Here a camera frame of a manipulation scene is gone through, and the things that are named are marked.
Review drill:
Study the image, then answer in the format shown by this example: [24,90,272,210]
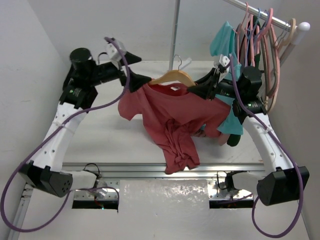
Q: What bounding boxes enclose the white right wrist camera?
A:
[213,54,231,74]

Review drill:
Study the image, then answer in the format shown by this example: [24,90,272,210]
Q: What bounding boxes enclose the aluminium frame rail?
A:
[7,65,286,240]

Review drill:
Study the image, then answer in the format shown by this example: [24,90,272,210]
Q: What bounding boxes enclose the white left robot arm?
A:
[18,47,151,198]

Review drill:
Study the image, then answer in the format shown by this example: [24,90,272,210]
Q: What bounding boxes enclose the grey rack upright pole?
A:
[168,0,181,71]

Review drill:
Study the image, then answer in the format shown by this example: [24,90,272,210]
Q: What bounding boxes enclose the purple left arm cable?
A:
[0,36,132,232]

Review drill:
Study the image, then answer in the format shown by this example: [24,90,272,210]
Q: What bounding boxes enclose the wooden clothes hanger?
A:
[148,54,196,87]

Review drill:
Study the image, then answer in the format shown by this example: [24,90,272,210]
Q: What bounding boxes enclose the beige pink garment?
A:
[194,128,230,147]

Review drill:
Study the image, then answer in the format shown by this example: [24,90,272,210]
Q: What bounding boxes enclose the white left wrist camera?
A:
[105,39,127,63]

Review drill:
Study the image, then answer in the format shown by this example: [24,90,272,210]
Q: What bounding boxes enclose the pink empty hanger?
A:
[260,24,280,113]

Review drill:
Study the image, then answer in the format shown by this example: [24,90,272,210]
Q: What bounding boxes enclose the white rack base foot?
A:
[178,57,192,71]

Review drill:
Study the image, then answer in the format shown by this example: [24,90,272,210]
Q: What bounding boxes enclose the teal t-shirt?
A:
[209,21,244,135]

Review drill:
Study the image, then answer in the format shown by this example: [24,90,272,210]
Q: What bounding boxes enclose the pink hanger with blue hook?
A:
[244,8,274,67]

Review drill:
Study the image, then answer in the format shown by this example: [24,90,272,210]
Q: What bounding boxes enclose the dark green hanging garment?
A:
[226,18,266,148]

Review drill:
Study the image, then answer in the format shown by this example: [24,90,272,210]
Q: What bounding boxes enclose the salmon red t-shirt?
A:
[118,83,231,175]

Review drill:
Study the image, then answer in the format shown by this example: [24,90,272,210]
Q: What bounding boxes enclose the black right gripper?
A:
[188,69,244,102]

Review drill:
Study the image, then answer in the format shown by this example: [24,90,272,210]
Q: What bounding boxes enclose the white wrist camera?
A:
[213,54,231,74]
[105,39,127,63]

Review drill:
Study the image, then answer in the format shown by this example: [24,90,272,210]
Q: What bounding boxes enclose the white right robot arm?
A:
[187,66,310,206]

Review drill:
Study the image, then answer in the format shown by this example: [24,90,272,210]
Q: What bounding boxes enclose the white rack corner post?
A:
[279,22,311,66]

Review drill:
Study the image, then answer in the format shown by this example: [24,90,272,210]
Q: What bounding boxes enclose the beige empty hanger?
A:
[263,18,297,113]

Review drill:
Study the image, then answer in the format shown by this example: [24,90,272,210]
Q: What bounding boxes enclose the chrome hanging rail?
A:
[223,0,297,31]

